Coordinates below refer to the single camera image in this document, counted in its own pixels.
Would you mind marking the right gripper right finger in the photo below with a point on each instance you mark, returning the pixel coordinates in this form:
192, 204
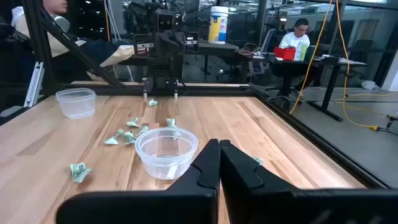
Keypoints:
264, 205

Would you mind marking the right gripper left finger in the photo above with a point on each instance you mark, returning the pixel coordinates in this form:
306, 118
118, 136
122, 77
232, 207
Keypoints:
186, 205

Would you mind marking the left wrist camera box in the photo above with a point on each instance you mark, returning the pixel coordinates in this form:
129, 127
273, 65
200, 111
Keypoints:
165, 21

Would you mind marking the white green box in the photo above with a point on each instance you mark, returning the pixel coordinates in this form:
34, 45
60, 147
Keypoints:
301, 51

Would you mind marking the clear plastic tub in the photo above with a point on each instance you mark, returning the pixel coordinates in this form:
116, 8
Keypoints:
76, 105

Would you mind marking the black aluminium table frame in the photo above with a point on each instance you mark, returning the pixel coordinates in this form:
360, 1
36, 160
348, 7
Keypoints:
311, 135

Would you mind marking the clear round plastic bowl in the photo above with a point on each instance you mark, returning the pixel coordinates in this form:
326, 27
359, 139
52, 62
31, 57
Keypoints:
155, 165

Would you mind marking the white floor object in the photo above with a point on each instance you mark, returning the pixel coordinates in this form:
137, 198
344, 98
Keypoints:
370, 85

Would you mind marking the grey office chair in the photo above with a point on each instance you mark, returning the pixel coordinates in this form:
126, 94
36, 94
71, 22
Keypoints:
268, 40

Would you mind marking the white yellow wipes canister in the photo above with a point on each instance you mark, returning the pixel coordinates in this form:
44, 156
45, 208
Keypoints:
218, 26

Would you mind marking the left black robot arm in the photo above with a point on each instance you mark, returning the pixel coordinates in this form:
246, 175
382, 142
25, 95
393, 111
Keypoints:
160, 79

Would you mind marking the red box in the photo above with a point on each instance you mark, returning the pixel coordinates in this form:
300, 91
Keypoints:
284, 53

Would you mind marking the person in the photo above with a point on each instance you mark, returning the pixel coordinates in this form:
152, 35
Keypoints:
96, 49
293, 40

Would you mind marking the black desk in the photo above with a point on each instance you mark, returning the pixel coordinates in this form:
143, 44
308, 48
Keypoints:
329, 90
217, 48

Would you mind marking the dollar bill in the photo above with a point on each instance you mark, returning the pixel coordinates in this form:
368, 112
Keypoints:
152, 102
259, 160
111, 141
79, 171
171, 122
133, 123
129, 137
142, 130

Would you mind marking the silver aluminium extrusion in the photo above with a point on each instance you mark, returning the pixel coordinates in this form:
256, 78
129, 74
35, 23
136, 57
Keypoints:
33, 84

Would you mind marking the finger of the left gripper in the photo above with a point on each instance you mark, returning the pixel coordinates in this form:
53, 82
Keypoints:
177, 46
162, 46

